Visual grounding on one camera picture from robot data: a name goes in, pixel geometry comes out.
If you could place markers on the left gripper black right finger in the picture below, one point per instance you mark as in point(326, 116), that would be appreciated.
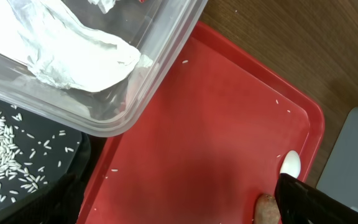
point(298, 203)

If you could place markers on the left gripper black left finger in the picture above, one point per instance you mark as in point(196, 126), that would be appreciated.
point(56, 203)

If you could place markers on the brown carrot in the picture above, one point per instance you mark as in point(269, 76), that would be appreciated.
point(266, 210)

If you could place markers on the white plastic spoon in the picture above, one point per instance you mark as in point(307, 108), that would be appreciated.
point(291, 164)

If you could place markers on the grey dishwasher rack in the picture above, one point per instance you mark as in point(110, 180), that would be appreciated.
point(339, 179)

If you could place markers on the black waste bin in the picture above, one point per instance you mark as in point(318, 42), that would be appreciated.
point(41, 165)

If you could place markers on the cooked rice heap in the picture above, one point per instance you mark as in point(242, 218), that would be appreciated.
point(34, 152)

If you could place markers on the red plastic tray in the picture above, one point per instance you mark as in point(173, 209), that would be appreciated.
point(210, 141)

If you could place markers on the crumpled white tissue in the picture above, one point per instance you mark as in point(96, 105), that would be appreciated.
point(68, 44)

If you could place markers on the clear plastic bin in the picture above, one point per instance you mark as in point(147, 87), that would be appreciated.
point(159, 29)

